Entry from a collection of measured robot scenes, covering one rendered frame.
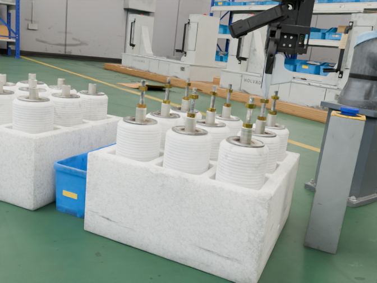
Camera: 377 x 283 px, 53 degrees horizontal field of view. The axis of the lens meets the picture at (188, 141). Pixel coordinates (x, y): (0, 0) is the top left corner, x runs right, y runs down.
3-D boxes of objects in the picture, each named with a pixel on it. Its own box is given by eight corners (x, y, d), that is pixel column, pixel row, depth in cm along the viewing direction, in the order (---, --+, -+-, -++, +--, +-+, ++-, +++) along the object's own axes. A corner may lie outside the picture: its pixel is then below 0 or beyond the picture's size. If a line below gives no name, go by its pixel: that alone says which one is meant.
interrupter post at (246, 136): (236, 142, 74) (238, 126, 73) (246, 142, 75) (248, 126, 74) (243, 145, 72) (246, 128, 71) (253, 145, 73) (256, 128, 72)
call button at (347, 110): (338, 114, 86) (340, 105, 85) (357, 117, 84) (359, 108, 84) (338, 116, 82) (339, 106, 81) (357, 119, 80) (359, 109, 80)
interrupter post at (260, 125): (266, 136, 84) (269, 121, 83) (258, 136, 82) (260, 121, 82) (260, 133, 86) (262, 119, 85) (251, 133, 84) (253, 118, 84)
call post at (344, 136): (307, 233, 95) (332, 112, 88) (336, 242, 92) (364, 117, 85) (303, 246, 88) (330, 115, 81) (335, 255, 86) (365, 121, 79)
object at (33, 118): (32, 160, 104) (33, 95, 100) (60, 168, 101) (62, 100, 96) (3, 169, 95) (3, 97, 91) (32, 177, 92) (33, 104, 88)
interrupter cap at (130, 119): (118, 118, 84) (118, 115, 84) (151, 119, 87) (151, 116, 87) (128, 126, 77) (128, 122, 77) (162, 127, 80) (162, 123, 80)
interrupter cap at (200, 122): (187, 123, 88) (187, 120, 88) (206, 121, 94) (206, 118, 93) (213, 129, 83) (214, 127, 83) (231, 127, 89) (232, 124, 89)
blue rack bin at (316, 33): (317, 41, 640) (320, 28, 636) (338, 42, 612) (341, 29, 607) (300, 38, 610) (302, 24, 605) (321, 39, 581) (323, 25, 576)
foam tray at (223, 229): (164, 182, 119) (169, 127, 115) (288, 215, 105) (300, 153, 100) (83, 230, 84) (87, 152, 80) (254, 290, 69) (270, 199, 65)
